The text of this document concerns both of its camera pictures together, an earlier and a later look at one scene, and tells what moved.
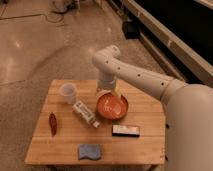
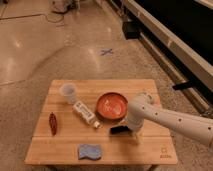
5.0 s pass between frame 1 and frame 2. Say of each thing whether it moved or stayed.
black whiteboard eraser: stayed
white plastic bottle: stayed
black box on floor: stayed
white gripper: moved
